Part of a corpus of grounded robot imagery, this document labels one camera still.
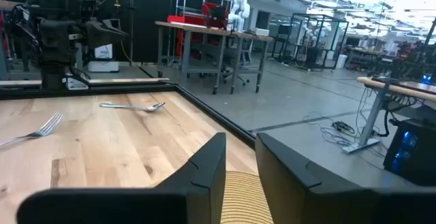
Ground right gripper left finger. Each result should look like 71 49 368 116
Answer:
16 131 227 224

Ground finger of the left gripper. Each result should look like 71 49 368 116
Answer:
102 18 120 31
85 20 129 50

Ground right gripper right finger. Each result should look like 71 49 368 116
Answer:
255 131 436 224

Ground round woven straw placemat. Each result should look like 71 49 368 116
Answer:
220 171 274 224

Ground white box device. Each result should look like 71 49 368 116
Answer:
87 44 120 73

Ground red plastic bin stack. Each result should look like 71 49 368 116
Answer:
166 1 230 29

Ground silver spoon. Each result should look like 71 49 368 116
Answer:
99 101 166 113

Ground silver fork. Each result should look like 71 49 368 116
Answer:
0 112 65 148

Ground wooden-top workbench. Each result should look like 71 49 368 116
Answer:
155 20 274 95

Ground black computer tower blue lights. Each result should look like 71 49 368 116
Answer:
383 118 436 187

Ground wooden-top desk grey leg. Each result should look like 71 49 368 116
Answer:
342 76 436 154

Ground floor cable bundle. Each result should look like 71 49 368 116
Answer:
302 111 362 150

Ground black cage frame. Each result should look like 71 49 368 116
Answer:
288 12 349 70

